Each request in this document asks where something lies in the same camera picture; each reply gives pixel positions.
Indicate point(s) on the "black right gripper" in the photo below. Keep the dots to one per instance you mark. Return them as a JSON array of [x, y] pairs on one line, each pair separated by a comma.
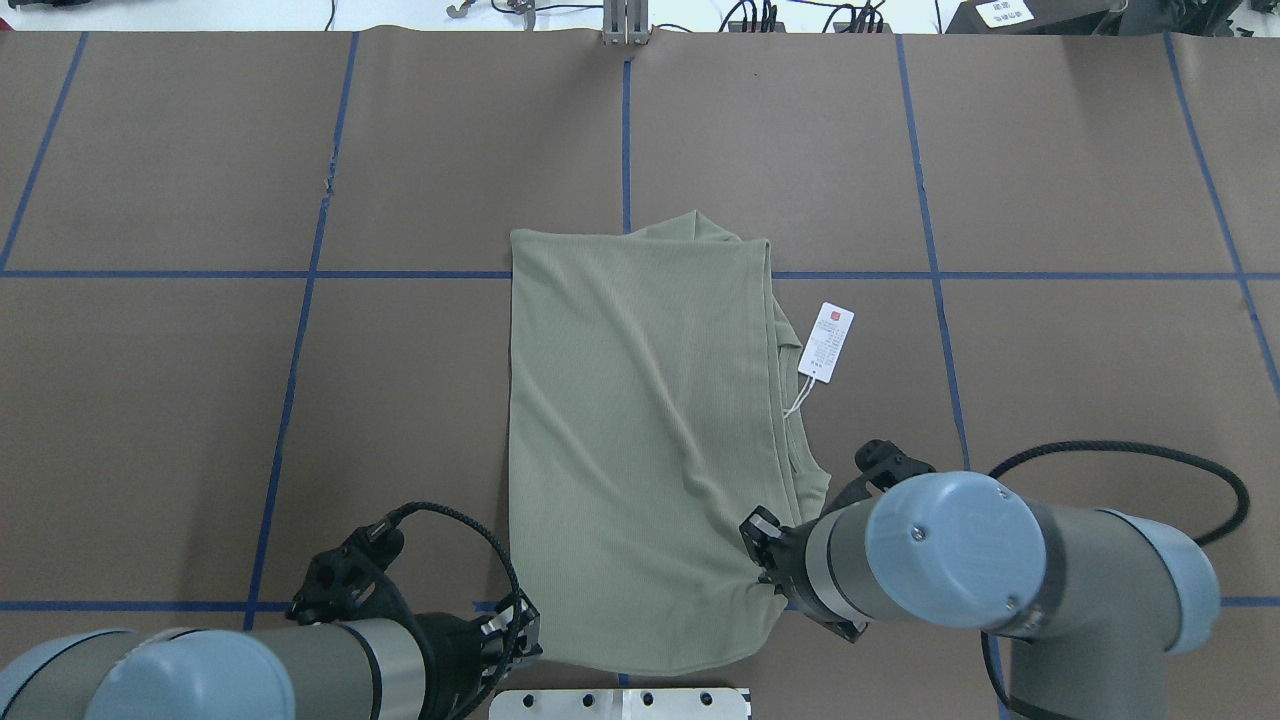
[[788, 562]]

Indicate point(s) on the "olive green long-sleeve shirt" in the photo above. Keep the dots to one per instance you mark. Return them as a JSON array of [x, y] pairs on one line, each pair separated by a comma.
[[652, 384]]

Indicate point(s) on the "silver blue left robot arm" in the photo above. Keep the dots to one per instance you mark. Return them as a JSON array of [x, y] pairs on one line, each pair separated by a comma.
[[326, 665]]

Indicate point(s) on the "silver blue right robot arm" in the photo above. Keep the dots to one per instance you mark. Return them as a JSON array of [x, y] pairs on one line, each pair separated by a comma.
[[1093, 602]]

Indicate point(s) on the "white central pedestal column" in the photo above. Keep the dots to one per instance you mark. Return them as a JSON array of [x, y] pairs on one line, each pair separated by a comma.
[[624, 703]]

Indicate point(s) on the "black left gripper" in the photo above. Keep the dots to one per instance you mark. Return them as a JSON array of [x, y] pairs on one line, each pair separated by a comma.
[[449, 643]]

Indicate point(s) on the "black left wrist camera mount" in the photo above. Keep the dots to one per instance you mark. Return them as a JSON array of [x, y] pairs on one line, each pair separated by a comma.
[[350, 582]]

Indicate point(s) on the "white paper hang tag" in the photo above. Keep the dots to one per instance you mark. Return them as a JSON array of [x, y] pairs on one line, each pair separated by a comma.
[[825, 343]]

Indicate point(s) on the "black box white label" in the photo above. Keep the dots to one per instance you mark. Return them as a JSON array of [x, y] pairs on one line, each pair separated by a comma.
[[1052, 18]]

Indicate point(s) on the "aluminium frame post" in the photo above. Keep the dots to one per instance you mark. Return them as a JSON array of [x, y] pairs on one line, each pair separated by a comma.
[[626, 22]]

